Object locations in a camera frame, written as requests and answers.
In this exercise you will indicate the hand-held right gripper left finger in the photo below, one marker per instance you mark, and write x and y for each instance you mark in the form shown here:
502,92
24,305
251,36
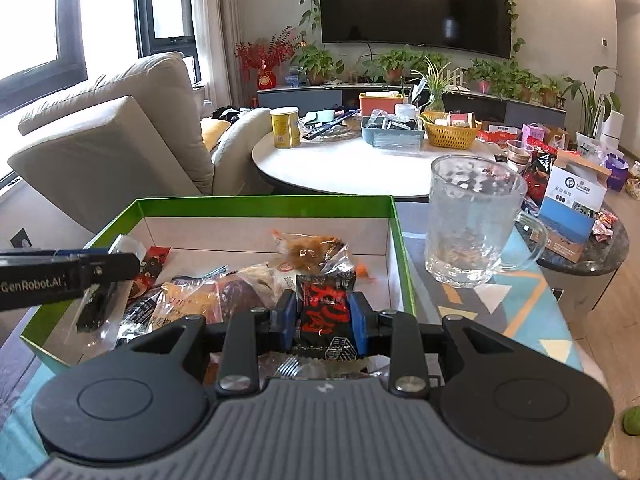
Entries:
286,322

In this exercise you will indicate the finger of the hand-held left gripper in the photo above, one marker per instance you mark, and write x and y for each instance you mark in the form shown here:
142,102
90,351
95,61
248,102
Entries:
96,310
112,266

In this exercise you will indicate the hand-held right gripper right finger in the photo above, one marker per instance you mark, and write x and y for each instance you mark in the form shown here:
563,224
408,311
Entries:
359,322

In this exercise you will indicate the black red snack packet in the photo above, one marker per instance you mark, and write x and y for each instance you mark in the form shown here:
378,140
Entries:
325,320

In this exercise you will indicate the dark blue snack packet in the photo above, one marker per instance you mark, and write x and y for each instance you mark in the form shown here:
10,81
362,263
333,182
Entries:
142,312

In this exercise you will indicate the pink purple snack packet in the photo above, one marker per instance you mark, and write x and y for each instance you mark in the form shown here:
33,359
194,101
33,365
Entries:
240,300

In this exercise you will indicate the clear white red-print snack packet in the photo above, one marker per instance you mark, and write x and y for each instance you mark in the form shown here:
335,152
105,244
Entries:
260,275

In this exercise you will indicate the clear packet of orange snacks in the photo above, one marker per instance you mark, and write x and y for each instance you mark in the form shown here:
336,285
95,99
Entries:
310,255

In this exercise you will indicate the green cardboard box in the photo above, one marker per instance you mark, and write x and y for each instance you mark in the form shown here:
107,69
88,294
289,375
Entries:
400,260

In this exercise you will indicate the tan cracker snack packet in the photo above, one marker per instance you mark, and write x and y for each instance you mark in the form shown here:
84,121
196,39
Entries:
192,302

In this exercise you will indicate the small red snack packet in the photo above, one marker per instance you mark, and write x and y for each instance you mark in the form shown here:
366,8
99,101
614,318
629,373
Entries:
155,260

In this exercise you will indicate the grey table cloth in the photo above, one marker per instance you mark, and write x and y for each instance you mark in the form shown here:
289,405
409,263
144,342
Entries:
12,355

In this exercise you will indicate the beige recliner armchair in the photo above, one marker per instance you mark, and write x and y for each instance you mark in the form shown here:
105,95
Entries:
125,150

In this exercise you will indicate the clear plastic pitcher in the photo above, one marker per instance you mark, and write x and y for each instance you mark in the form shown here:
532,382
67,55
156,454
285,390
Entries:
470,220

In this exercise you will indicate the white round table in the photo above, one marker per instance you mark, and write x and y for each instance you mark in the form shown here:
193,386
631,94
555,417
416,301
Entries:
350,170

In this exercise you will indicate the yellow cushion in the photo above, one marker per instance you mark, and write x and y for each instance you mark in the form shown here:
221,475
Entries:
215,135

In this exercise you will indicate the blue plastic tray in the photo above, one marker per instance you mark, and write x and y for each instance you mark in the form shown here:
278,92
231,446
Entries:
392,137

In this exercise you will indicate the yellow canister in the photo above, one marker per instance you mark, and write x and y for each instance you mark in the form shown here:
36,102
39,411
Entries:
286,130

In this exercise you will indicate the bundle of dark utensils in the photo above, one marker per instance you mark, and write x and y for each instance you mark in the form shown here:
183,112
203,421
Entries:
330,129

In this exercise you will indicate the yellow woven basket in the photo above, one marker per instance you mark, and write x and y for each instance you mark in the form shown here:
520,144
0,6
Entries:
450,137

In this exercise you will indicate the orange tissue box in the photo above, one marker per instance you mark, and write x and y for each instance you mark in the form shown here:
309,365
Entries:
380,105

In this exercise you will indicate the stack of paper cups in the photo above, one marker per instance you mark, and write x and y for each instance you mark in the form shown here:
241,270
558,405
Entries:
519,155

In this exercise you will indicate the red black snack bag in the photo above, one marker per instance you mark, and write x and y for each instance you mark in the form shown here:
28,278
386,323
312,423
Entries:
540,172

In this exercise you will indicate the white blue cardboard box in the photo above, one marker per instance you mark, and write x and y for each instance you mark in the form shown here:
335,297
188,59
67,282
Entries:
570,205

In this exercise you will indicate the blue small boxes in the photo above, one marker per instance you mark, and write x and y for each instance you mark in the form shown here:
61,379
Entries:
294,80

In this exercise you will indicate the dark round side table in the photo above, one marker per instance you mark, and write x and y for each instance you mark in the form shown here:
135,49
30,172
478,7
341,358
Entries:
595,260

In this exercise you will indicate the spider plant in glass vase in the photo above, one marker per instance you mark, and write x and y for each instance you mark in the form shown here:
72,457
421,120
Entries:
432,85

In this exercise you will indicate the pink gift bag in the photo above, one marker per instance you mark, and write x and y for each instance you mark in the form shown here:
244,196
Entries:
533,132

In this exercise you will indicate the red flower arrangement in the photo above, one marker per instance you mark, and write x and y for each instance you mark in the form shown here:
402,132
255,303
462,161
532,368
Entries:
265,57

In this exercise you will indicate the green potted pothos plant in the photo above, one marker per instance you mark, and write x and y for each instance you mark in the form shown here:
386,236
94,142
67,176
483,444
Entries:
315,62

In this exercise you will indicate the beige curtain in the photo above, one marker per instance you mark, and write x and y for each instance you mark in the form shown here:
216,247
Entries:
215,25

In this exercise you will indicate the wide green potted plant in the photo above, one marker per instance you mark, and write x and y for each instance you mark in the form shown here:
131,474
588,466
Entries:
395,62

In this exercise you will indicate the pile of wrapped candies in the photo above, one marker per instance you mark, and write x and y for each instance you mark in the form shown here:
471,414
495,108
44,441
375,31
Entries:
604,224

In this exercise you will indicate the large dark-framed window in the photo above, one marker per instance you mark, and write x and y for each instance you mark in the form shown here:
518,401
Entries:
30,15

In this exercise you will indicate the narrow dark-framed window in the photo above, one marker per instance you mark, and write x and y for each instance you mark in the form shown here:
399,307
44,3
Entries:
165,5

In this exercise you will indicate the row of potted plants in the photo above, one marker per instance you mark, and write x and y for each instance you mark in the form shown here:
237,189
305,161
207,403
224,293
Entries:
515,80

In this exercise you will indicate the green ball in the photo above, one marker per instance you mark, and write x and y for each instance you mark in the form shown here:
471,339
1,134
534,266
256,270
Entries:
631,420

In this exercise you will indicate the purple gift bag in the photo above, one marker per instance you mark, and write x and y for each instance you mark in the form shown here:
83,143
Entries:
616,170

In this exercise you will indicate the white humidifier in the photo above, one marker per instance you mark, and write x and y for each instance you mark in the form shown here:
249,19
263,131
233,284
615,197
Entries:
612,127

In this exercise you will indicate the black television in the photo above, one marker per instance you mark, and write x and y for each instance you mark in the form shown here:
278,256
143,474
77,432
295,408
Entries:
415,5

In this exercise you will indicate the tall leafy plant white pot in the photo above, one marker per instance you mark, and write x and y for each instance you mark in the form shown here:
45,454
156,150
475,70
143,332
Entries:
592,100

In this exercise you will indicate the hanging green vine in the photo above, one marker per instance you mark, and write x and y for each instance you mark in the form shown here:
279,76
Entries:
312,0
514,15

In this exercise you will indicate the dark wall outlet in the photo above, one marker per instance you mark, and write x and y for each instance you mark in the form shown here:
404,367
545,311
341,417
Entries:
21,239

